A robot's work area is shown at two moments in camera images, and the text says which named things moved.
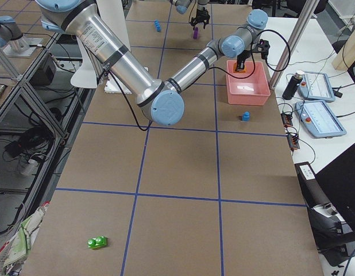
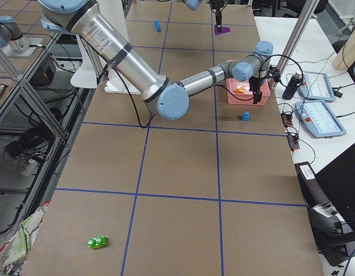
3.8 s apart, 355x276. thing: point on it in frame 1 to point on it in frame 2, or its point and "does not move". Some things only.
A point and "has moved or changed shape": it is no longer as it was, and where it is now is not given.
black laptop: (341, 181) does not move
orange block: (242, 71) has moved or changed shape
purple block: (196, 33) to (218, 31)
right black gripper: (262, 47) to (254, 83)
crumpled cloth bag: (8, 261) does not move
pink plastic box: (254, 90) does not move
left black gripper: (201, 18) to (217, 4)
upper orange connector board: (286, 120) does not move
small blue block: (246, 117) does not move
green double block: (97, 242) does not move
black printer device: (332, 234) does not move
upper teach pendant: (317, 87) does not move
